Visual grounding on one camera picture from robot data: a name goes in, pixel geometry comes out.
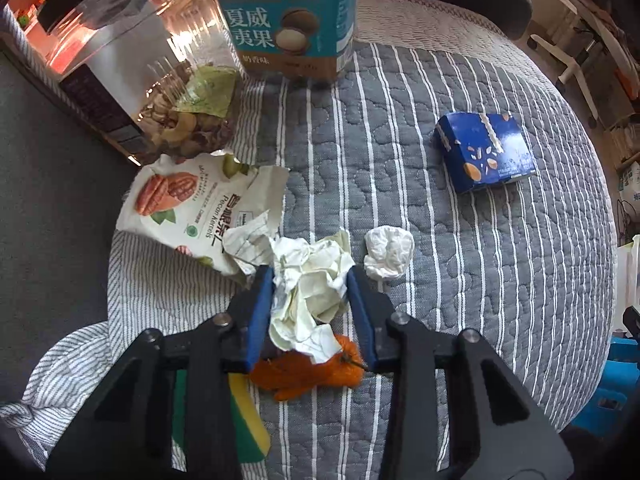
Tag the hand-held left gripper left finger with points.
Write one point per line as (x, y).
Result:
(260, 320)

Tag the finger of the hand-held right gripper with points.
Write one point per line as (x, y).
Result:
(632, 322)

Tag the grey cushion with striped cover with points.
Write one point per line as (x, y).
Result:
(50, 210)

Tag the yellow and green sponge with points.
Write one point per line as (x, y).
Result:
(245, 425)

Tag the white nut packet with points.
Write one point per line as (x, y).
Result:
(185, 205)

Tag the white plastic pack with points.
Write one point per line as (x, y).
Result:
(631, 180)

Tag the cream paper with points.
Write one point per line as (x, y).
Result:
(310, 290)

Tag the blue label plastic jar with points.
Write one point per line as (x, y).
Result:
(280, 20)

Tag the white plastic bin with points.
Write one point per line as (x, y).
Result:
(630, 270)

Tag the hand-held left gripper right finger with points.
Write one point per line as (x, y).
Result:
(360, 320)

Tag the blue carton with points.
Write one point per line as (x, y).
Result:
(485, 152)

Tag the white tissue ball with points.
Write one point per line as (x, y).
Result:
(390, 252)

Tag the blue stool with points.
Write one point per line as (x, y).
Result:
(610, 390)

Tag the white office chair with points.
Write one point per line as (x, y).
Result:
(580, 60)

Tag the orange peel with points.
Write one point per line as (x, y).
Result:
(300, 377)

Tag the beige clothes on chair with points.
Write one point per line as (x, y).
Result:
(620, 25)

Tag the clear jar of nuts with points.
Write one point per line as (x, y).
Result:
(140, 75)

